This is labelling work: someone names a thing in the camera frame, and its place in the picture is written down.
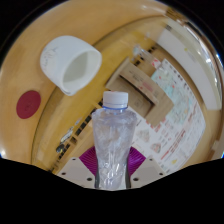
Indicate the brown cardboard box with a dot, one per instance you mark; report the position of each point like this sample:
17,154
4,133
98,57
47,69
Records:
160,100

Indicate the flat round red coaster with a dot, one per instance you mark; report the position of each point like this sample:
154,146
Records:
28,104

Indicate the white standing air conditioner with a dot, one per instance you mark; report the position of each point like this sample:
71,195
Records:
190,56

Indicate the group of wall posters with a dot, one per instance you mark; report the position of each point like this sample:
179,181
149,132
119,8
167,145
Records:
180,116

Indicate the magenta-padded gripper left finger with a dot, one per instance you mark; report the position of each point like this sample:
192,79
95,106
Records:
75,170

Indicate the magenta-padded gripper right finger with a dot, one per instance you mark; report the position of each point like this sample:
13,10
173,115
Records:
148,170

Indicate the white ceramic mug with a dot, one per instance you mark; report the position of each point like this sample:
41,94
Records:
58,58

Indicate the clear plastic water bottle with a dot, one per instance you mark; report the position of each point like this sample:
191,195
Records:
113,140

